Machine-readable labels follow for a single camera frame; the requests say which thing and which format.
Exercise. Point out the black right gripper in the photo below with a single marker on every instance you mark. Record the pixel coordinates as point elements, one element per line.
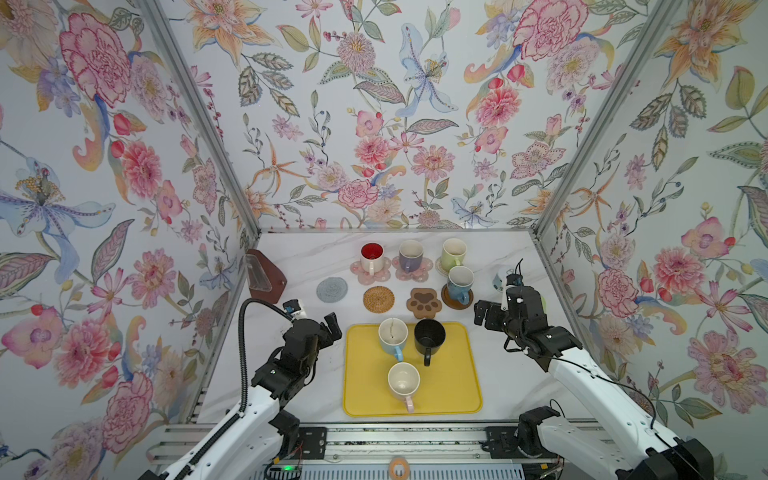
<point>493,313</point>

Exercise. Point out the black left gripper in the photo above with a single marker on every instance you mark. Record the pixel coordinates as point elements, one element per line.
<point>334,328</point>

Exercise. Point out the white mug blue handle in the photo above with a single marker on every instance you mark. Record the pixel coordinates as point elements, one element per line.
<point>459,285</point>

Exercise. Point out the dark brown round coaster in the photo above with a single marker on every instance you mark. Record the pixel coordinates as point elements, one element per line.
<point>456,304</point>

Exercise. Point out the grey-blue woven round coaster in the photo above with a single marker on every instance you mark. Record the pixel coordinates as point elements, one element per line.
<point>332,290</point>

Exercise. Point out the light green mug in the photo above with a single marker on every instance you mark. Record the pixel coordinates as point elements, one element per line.
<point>453,253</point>

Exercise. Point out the colourful zigzag woven coaster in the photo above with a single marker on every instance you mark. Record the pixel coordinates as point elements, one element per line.
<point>440,268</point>

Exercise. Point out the brown paw print coaster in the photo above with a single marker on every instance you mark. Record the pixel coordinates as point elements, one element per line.
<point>424,303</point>

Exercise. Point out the pink flower coaster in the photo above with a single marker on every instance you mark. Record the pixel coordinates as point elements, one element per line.
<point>365,279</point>
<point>421,275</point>

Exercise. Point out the tan rattan round coaster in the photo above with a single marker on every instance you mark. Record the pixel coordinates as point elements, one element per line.
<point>378,299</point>

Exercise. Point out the white mug purple handle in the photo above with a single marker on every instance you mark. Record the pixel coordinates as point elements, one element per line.
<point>410,256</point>

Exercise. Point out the red inside white mug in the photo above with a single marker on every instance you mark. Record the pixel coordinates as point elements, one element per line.
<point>372,258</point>

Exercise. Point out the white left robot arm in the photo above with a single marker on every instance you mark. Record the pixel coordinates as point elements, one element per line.
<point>259,430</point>

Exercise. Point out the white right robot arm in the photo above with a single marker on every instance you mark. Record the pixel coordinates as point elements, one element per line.
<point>641,447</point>

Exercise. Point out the black mug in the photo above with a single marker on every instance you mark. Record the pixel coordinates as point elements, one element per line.
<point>429,335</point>

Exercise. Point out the yellow tray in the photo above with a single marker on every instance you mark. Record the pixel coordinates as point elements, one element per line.
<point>449,386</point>

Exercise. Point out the light blue mug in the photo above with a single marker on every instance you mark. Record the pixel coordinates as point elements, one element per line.
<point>393,334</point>

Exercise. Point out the orange tape roll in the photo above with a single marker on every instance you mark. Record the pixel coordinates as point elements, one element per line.
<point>399,469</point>

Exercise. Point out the white mug pink handle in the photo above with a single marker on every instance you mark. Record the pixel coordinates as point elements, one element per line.
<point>404,381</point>

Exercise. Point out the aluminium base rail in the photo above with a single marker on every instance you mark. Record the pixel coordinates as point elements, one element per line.
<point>450,442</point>

